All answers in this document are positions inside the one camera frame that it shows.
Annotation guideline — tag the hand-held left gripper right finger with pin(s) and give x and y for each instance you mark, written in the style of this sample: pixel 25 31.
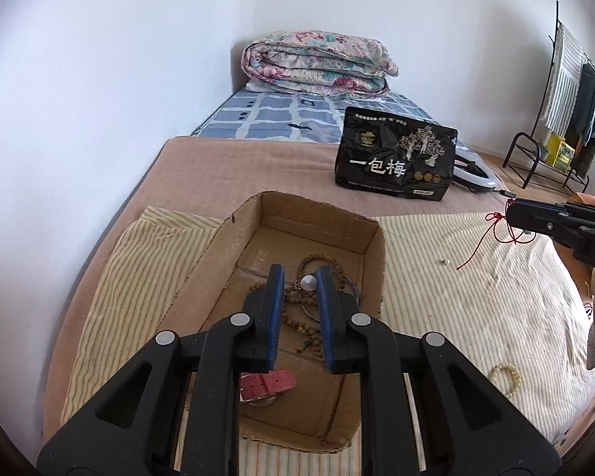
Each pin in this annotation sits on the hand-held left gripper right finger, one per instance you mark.
pixel 326 322

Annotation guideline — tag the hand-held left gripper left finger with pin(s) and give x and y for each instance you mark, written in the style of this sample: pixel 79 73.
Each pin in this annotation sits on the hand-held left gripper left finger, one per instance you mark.
pixel 276 317

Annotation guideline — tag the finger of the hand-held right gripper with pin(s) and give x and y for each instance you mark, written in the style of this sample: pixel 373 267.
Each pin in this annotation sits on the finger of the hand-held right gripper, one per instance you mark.
pixel 560 232
pixel 530 213

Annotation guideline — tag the brown wooden bead mala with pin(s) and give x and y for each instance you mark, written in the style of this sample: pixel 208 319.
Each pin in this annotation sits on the brown wooden bead mala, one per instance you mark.
pixel 307 344

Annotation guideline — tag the dark thin bangle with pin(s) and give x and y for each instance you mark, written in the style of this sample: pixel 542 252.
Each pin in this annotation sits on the dark thin bangle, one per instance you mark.
pixel 357 291

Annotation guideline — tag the cardboard box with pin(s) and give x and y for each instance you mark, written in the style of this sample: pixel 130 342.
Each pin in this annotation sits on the cardboard box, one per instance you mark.
pixel 307 218

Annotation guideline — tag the orange cloth covered table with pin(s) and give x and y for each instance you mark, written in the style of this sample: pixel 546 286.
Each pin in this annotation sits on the orange cloth covered table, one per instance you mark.
pixel 587 199

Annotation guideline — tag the yellow box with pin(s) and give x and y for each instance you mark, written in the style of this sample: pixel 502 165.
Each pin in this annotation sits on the yellow box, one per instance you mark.
pixel 560 153

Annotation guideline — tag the dark grey hanging jacket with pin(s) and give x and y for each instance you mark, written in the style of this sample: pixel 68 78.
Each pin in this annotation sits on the dark grey hanging jacket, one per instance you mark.
pixel 585 109

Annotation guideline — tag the striped beige cloth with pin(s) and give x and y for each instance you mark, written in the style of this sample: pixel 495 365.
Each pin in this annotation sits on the striped beige cloth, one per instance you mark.
pixel 451 317

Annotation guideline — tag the green striped hanging towel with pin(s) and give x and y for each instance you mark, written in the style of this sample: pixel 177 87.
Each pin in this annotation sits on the green striped hanging towel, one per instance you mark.
pixel 565 84

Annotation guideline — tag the black snack bag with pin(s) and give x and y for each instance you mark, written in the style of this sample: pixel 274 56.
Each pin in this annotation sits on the black snack bag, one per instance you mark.
pixel 391 158

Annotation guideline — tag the brown blanket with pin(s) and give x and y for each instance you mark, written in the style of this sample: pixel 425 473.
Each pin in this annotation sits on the brown blanket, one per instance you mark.
pixel 228 168

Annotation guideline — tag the black metal clothes rack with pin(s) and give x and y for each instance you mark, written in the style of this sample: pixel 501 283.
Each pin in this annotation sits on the black metal clothes rack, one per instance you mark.
pixel 557 25

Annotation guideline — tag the blue checkered bed sheet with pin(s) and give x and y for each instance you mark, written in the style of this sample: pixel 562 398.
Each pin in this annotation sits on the blue checkered bed sheet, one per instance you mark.
pixel 267 119

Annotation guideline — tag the folded floral quilt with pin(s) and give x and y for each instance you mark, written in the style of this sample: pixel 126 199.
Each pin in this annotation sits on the folded floral quilt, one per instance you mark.
pixel 317 64

